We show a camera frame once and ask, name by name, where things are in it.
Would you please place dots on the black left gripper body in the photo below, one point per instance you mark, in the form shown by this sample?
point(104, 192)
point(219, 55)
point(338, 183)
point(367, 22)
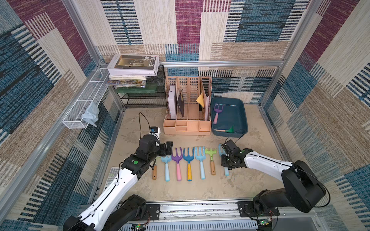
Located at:
point(159, 150)

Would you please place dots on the blue rake yellow handle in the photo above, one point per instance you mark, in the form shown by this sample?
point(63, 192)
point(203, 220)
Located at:
point(188, 156)

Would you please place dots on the dark thin book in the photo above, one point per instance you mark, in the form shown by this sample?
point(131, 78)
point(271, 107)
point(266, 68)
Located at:
point(180, 103)

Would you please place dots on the purple shovel pink handle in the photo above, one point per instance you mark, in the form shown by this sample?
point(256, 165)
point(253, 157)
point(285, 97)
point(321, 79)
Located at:
point(218, 108)

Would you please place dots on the dark teal storage box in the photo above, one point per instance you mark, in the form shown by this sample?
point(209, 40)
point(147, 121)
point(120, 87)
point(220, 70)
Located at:
point(233, 114)

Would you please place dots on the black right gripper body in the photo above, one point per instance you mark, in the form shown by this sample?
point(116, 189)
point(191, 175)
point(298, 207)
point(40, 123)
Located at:
point(227, 150)

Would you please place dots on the pink plastic desk organizer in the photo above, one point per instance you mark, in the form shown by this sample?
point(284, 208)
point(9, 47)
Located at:
point(192, 123)

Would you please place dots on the black mesh wire shelf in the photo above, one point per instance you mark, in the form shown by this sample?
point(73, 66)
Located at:
point(152, 95)

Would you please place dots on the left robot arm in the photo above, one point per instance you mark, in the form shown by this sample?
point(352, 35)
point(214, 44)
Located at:
point(103, 214)

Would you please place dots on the light blue claw rake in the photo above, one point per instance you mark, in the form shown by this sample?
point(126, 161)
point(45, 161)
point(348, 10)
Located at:
point(166, 161)

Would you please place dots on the green trowel wooden handle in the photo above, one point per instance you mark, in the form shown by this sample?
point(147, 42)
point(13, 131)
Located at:
point(211, 153)

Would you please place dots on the light blue fork rake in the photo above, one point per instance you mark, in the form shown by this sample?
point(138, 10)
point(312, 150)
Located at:
point(200, 156)

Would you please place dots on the stack of books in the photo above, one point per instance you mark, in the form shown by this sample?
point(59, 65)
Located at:
point(131, 71)

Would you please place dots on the white wire wall basket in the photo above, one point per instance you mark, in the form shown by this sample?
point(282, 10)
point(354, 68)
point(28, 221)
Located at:
point(92, 92)

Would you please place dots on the white book in organizer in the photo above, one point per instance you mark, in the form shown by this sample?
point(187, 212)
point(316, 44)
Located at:
point(172, 102)

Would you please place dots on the dark green rake wooden handle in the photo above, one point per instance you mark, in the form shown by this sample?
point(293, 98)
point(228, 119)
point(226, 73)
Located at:
point(230, 130)

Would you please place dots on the purple rake pink handle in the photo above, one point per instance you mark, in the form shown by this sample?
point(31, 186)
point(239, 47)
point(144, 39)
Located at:
point(177, 158)

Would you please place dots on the white crumpled cloth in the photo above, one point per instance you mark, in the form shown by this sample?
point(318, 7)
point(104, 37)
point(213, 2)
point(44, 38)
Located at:
point(91, 114)

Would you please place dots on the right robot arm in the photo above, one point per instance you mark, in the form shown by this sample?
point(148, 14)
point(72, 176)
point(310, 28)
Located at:
point(302, 190)

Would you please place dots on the white remote keypad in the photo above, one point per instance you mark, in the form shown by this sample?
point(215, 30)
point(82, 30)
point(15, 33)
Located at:
point(111, 176)

